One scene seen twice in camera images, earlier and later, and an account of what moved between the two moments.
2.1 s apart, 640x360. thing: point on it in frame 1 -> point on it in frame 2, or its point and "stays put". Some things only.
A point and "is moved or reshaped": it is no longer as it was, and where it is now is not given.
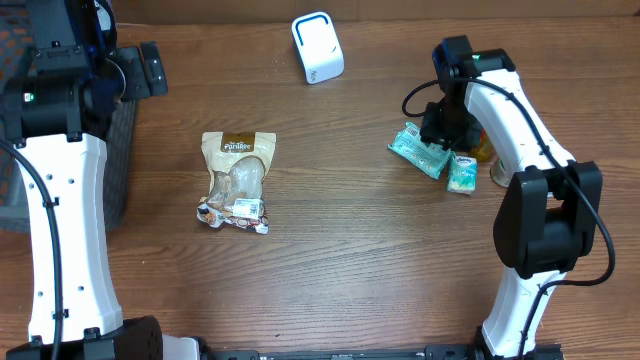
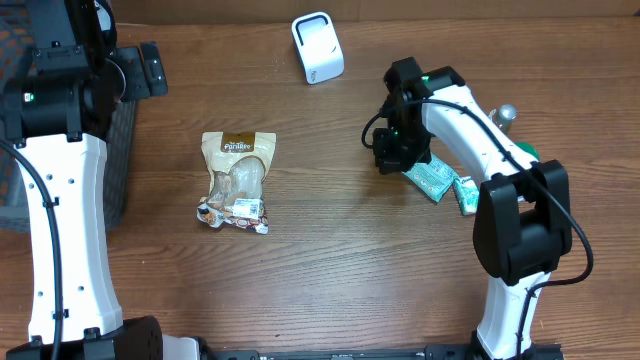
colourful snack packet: x=245 y=212 stays put
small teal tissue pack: x=462 y=174 -> x=467 y=193
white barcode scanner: x=318 y=46 stays put
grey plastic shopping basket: x=17 y=59 stays put
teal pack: x=410 y=147 is moved or reshaped
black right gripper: x=431 y=132 -> x=393 y=162
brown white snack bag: x=238 y=163 stays put
